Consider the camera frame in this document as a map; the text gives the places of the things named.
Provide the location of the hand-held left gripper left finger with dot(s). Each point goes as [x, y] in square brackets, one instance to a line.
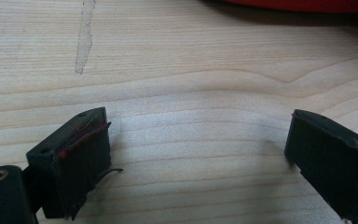
[71, 161]

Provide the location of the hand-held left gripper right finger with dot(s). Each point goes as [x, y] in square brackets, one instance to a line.
[329, 155]

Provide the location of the red baseball cap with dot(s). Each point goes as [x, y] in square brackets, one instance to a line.
[307, 4]

